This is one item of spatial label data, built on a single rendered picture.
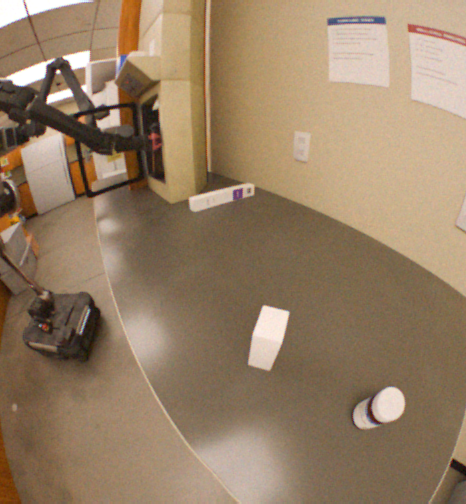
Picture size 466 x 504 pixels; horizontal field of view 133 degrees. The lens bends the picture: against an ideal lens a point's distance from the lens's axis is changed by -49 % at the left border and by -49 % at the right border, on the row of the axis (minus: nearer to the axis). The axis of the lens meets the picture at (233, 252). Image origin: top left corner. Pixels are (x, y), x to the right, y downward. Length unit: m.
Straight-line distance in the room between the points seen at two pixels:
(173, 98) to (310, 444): 0.90
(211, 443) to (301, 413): 0.12
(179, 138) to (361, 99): 0.63
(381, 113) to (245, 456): 0.81
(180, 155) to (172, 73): 0.32
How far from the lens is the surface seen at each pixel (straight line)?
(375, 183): 0.71
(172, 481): 1.29
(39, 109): 0.73
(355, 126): 0.72
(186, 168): 0.79
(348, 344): 0.36
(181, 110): 0.78
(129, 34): 1.24
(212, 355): 0.31
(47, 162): 5.71
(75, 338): 1.46
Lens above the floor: 1.22
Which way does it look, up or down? 36 degrees down
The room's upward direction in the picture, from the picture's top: straight up
